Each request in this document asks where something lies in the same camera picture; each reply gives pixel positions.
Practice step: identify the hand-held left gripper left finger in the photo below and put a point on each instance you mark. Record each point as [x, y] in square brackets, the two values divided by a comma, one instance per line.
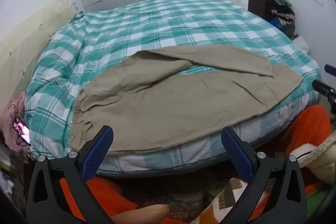
[98, 153]

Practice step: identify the cream fluffy slipper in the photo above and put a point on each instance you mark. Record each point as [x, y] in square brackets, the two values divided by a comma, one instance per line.
[319, 158]

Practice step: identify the dark wooden nightstand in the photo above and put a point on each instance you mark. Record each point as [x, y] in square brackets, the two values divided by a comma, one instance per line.
[260, 5]

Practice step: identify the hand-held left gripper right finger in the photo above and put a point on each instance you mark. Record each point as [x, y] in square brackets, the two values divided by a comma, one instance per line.
[237, 155]

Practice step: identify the zigzag patterned cloth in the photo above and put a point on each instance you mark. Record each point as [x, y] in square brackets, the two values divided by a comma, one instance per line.
[225, 203]

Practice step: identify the smartphone with lit screen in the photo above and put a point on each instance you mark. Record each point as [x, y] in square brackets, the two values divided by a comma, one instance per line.
[22, 131]

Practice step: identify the person's orange fleece clothing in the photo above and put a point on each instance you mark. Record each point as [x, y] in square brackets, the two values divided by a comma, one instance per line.
[302, 132]

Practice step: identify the cream padded headboard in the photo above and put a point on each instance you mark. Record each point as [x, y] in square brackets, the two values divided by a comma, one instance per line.
[23, 40]

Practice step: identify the person's left hand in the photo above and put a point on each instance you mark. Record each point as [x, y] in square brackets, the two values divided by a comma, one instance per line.
[141, 213]

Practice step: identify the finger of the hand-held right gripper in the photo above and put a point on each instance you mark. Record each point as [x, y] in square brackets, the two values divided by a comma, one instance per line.
[330, 68]
[324, 88]

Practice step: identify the pile of clothes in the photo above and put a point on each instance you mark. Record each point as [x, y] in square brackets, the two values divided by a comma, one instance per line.
[282, 8]

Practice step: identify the pink patterned cloth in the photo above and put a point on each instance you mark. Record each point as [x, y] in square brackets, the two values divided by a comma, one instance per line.
[10, 111]

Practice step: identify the khaki pants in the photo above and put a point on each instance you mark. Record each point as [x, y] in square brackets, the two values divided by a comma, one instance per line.
[178, 98]

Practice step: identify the teal checked bed cover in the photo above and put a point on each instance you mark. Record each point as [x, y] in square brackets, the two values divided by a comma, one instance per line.
[162, 27]

